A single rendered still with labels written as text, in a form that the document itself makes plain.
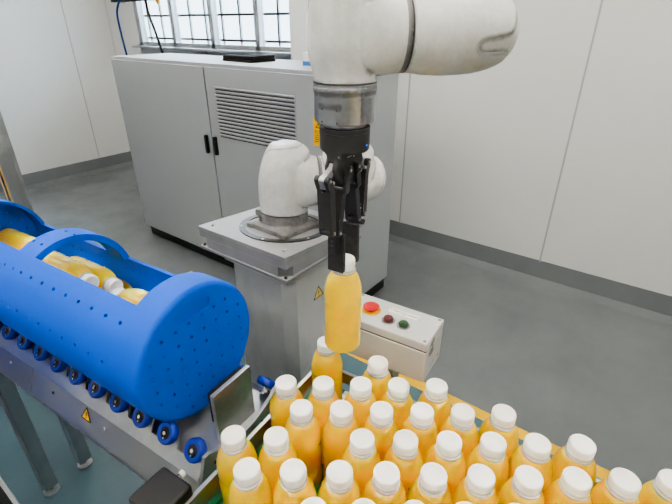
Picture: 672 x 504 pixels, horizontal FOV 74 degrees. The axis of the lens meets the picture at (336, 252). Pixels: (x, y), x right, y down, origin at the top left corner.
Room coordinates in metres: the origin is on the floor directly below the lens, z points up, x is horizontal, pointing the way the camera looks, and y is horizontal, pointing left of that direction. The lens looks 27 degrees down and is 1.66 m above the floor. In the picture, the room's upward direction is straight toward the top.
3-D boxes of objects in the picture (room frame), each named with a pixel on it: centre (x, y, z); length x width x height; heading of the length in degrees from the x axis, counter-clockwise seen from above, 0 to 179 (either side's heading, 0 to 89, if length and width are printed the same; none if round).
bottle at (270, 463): (0.49, 0.10, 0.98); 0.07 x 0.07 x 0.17
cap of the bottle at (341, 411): (0.55, -0.01, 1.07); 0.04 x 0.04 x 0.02
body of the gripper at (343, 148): (0.66, -0.01, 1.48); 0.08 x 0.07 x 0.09; 148
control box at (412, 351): (0.78, -0.12, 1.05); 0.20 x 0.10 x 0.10; 58
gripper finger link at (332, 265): (0.64, 0.00, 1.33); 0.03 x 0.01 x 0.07; 58
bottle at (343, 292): (0.66, -0.01, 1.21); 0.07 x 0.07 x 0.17
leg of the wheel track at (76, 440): (1.26, 1.06, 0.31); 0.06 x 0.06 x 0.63; 58
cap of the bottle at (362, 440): (0.49, -0.04, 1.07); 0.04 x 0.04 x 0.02
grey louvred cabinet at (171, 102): (3.12, 0.66, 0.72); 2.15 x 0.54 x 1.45; 53
